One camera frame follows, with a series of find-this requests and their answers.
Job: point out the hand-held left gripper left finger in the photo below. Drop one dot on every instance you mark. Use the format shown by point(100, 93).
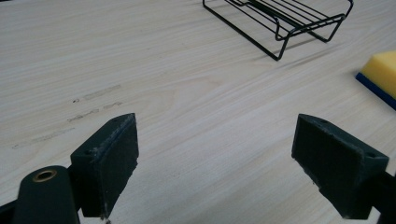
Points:
point(106, 169)

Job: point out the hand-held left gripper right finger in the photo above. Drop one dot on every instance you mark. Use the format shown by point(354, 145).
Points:
point(336, 168)

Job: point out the yellow and blue sponge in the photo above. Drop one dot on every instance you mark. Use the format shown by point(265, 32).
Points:
point(381, 74)

